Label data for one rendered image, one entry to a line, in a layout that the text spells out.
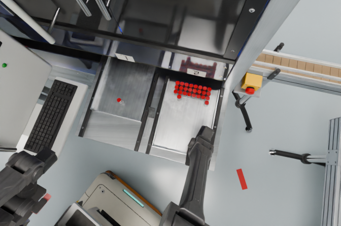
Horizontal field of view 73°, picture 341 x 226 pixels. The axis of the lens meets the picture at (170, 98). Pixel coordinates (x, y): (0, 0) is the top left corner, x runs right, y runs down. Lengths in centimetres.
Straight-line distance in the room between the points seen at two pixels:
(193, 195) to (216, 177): 143
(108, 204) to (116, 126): 79
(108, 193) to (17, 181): 114
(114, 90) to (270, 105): 143
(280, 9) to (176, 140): 74
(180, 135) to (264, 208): 120
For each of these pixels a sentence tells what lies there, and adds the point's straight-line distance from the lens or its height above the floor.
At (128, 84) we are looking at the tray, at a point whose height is 88.
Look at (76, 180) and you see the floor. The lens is 219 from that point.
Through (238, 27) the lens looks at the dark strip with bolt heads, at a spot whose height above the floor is 142.
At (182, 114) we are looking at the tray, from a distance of 114.
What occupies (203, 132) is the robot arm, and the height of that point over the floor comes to 111.
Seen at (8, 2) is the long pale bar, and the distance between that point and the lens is 88.
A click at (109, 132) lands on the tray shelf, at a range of 118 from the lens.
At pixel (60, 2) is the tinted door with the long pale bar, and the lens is 90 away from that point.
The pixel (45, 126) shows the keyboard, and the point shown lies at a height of 82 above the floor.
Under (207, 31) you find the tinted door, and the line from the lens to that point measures 75.
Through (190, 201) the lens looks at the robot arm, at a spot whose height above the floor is 143.
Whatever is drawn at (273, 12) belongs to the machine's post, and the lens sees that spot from 63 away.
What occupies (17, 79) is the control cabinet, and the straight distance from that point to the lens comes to 131.
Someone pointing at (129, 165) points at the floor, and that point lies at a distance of 205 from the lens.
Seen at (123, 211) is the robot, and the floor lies 28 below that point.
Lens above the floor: 200
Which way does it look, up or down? 75 degrees down
